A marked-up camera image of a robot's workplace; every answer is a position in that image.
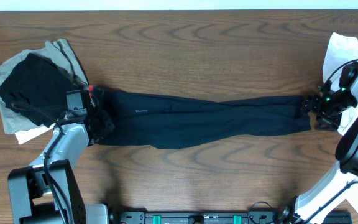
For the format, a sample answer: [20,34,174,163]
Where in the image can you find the black leggings with red waistband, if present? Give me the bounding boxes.
[90,86,311,149]

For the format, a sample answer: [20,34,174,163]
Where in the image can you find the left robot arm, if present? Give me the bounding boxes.
[7,90,114,224]

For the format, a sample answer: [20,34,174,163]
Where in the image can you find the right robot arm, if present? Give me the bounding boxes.
[278,59,358,223]

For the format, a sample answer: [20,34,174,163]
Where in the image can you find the white garment on right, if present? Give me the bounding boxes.
[323,32,358,213]

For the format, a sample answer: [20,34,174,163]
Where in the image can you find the folded black garment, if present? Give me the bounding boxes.
[0,54,79,127]

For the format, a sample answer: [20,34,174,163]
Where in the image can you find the folded white garment under pile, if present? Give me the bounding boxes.
[0,83,55,145]

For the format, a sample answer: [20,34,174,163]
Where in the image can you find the folded beige garment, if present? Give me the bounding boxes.
[0,39,90,134]

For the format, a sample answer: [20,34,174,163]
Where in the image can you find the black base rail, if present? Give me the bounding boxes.
[116,210,352,224]

